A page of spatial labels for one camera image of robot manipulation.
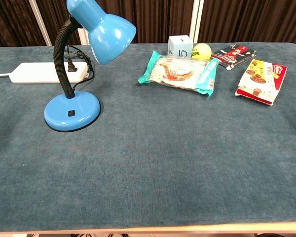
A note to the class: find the teal snack packet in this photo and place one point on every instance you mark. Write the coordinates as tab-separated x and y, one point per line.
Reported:
180	74

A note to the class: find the white upright frame post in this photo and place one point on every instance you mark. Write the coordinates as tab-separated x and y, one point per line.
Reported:
196	19

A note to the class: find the red yellow snack box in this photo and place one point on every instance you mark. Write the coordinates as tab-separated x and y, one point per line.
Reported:
261	80

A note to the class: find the white slanted frame post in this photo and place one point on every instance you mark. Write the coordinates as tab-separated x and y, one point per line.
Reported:
40	22

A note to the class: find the white power strip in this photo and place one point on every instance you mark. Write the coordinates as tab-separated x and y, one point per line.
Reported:
32	72

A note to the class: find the light blue number cube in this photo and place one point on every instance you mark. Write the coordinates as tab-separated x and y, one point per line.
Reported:
177	45

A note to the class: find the yellow tennis ball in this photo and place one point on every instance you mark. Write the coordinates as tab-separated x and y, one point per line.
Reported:
201	51

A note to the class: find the blue table cloth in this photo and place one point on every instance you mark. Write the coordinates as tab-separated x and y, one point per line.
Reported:
162	153

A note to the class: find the dark red printed card pack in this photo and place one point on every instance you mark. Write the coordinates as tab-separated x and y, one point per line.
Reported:
233	56

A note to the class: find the blue desk lamp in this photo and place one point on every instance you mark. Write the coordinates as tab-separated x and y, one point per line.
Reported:
71	106

